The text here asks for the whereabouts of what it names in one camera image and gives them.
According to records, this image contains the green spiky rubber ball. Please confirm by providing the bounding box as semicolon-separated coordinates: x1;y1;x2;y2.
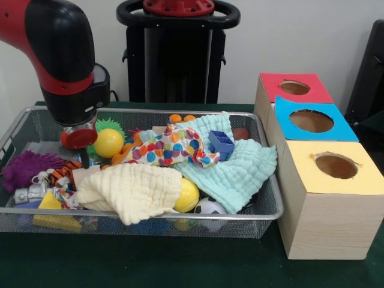
86;117;127;155

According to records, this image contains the blue plastic building block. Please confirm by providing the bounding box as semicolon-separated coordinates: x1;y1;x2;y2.
208;130;236;161

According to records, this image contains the small black-white soccer ball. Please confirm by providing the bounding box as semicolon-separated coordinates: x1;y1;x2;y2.
194;196;229;233

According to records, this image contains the mint green waffle cloth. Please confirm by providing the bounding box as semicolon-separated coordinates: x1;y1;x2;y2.
137;111;278;214

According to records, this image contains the dark green table cloth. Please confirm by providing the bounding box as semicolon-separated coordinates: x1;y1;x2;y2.
0;101;384;288
352;118;384;151

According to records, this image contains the wooden box with three holes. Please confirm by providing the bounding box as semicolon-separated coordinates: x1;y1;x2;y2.
253;72;384;260

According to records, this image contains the yellow tennis ball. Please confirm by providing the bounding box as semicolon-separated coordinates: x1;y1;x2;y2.
173;177;200;213

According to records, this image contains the purple knobbly rubber toy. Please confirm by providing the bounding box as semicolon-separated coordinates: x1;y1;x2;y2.
1;150;68;193

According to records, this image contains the black upright panel stand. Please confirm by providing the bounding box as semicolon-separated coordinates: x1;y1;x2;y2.
344;19;384;127

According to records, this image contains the plain yellow ball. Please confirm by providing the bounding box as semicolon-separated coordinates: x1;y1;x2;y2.
93;129;125;159

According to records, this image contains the cream waffle cloth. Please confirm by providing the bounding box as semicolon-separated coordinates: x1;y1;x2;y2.
76;164;183;226

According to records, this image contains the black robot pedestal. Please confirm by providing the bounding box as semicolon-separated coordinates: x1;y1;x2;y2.
116;0;241;104

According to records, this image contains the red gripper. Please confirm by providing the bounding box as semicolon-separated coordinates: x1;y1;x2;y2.
60;128;99;170

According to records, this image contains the silver wire mesh bin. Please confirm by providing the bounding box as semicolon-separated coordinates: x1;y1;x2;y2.
0;105;285;239

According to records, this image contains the yellow wedge block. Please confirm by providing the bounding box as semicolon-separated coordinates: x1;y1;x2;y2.
32;191;82;231

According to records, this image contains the colourful polka dot cloth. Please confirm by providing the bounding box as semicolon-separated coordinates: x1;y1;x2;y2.
121;118;221;169

